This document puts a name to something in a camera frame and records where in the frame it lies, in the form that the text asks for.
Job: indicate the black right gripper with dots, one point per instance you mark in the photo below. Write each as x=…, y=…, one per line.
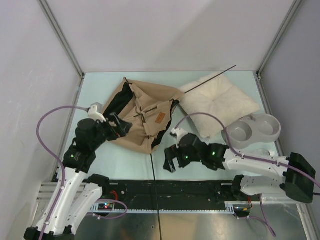
x=170, y=153

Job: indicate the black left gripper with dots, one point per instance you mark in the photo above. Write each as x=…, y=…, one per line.
x=123, y=127

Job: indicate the tan fabric pet tent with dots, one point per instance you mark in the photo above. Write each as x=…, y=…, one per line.
x=148, y=107

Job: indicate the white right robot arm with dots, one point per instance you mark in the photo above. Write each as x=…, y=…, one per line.
x=292, y=176

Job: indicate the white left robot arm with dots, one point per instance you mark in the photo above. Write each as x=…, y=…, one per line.
x=76, y=193

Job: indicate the grey double pet bowl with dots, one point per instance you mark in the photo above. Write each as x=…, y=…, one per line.
x=252, y=129

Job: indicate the cream fluffy cushion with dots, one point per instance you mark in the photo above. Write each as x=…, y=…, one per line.
x=219, y=98

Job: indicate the clear plastic bottle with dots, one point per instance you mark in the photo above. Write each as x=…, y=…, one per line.
x=263, y=152

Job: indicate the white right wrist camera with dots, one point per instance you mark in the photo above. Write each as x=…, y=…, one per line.
x=178, y=134

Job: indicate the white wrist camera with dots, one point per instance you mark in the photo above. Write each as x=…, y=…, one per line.
x=95, y=112
x=178, y=134

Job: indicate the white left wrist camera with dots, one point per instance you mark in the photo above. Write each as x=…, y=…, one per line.
x=95, y=112

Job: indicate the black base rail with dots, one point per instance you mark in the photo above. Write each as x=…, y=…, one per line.
x=173, y=196

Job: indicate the aluminium frame post left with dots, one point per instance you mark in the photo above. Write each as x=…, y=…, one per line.
x=52, y=20

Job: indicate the aluminium frame post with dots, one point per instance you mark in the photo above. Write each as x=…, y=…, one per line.
x=284, y=27
x=52, y=20

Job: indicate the aluminium frame post right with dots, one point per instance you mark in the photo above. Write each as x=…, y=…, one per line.
x=284, y=27

